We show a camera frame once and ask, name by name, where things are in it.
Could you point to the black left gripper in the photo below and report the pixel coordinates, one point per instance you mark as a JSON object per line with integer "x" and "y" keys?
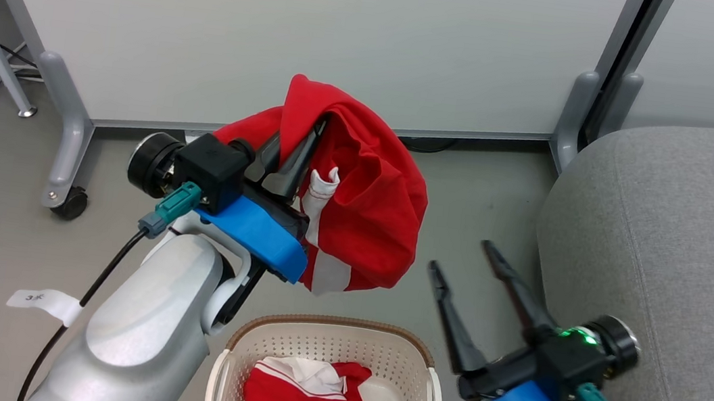
{"x": 211, "y": 169}

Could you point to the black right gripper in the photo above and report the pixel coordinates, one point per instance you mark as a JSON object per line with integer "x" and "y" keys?
{"x": 568, "y": 366}

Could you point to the red garment with white band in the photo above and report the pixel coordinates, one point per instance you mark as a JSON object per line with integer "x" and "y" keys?
{"x": 383, "y": 210}

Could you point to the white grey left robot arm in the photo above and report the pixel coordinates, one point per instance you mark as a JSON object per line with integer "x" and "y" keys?
{"x": 142, "y": 338}

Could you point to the cream perforated laundry basket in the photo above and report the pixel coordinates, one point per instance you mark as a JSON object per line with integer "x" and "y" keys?
{"x": 326, "y": 343}

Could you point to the wide white partition panel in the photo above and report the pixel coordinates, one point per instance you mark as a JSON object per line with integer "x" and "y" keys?
{"x": 283, "y": 21}

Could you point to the black caster wheel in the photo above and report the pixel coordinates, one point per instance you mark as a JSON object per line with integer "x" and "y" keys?
{"x": 72, "y": 204}

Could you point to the grey partition foot with caster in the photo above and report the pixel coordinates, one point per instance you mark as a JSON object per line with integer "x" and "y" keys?
{"x": 70, "y": 124}

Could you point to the grey fabric sofa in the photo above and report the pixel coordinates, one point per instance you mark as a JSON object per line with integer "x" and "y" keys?
{"x": 697, "y": 256}

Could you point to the blue taped left wrist camera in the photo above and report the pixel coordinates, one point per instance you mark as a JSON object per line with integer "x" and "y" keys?
{"x": 257, "y": 232}

